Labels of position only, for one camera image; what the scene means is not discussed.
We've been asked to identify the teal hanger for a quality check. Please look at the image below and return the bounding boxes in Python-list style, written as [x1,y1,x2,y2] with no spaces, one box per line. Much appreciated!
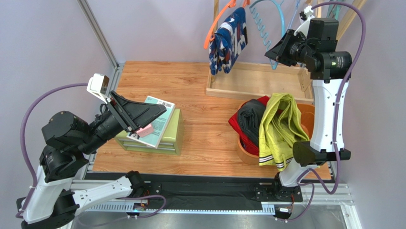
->
[327,0,344,20]

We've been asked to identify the black trousers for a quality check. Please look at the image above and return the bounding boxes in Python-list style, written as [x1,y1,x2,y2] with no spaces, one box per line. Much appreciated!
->
[237,99,266,146]

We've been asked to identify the pink cube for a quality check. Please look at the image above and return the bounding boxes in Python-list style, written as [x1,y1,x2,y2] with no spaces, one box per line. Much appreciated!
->
[136,124,154,137]

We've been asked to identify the teal book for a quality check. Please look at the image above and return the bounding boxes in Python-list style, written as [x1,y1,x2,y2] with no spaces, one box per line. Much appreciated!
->
[126,96,176,148]

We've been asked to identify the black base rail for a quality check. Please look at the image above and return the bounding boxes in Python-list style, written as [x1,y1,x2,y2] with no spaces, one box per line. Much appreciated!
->
[92,174,353,215]

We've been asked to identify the aluminium frame post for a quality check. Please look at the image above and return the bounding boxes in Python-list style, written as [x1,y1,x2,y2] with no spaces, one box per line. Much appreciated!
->
[77,0,119,70]

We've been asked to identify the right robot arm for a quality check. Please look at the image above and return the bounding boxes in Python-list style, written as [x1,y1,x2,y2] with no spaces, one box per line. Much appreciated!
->
[265,18,353,198]

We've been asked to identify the red trousers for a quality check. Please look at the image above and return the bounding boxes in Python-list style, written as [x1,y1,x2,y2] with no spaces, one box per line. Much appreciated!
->
[228,96,269,156]

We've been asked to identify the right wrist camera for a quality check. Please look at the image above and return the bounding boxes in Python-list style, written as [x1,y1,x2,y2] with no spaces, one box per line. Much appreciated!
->
[294,5,315,37]

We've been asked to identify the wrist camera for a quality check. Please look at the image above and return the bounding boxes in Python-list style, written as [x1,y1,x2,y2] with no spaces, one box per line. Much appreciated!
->
[86,73,109,104]
[294,5,315,37]

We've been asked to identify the blue wire hanger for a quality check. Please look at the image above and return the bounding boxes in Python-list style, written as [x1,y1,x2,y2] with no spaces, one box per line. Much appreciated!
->
[272,0,301,70]

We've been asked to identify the orange hanger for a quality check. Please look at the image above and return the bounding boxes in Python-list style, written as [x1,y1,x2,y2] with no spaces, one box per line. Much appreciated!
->
[203,0,250,50]

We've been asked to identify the light blue hanger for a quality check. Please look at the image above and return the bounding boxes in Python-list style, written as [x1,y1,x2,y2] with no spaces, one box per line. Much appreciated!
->
[249,0,286,51]

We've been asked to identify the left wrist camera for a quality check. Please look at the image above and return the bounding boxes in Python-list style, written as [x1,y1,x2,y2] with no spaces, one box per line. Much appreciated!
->
[86,73,109,104]

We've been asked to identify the orange plastic basket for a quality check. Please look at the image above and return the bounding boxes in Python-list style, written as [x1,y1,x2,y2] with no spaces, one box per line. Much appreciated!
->
[237,104,315,166]

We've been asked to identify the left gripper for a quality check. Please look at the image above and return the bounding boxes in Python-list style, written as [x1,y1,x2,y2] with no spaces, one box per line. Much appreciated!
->
[80,90,169,154]

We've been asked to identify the yellow-green trousers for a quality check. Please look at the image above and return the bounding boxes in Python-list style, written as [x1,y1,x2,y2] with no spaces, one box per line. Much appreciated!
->
[259,93,310,172]

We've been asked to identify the blue patterned trousers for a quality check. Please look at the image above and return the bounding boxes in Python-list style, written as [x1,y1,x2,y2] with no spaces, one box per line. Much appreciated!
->
[209,7,248,75]

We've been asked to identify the wooden clothes rack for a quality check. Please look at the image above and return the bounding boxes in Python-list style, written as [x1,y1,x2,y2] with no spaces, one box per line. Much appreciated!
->
[206,0,367,105]

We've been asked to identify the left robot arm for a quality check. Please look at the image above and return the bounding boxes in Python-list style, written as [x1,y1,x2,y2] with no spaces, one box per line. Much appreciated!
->
[18,91,166,229]

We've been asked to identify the green box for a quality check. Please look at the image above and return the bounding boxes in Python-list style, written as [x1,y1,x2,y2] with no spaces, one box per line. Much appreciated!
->
[114,108,184,156]

